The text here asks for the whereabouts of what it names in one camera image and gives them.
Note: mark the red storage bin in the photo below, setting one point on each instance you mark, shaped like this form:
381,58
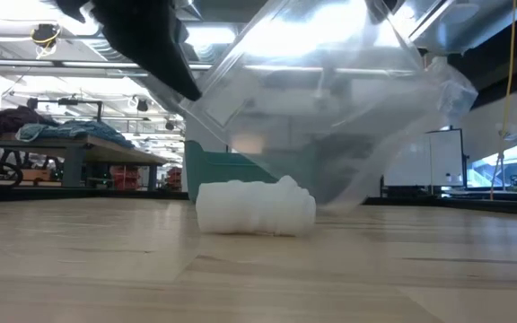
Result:
124,178

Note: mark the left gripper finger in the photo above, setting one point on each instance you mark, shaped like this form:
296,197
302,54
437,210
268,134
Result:
151,40

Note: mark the long clear plastic bag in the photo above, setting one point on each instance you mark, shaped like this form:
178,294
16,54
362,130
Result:
254,208

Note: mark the maroon garment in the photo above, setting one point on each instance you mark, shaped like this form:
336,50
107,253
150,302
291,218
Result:
7,121

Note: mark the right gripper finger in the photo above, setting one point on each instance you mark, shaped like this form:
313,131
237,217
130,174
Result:
380,9

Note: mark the white whiteboard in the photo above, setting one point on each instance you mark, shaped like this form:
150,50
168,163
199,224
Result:
442,157

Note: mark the wooden table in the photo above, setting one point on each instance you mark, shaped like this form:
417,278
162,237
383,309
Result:
38,142

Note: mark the long ceiling strip light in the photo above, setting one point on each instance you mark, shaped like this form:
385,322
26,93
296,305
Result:
61,64

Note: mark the blue garment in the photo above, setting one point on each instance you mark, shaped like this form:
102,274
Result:
74,130

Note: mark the green plastic basket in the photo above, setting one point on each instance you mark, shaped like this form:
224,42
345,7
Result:
222,168

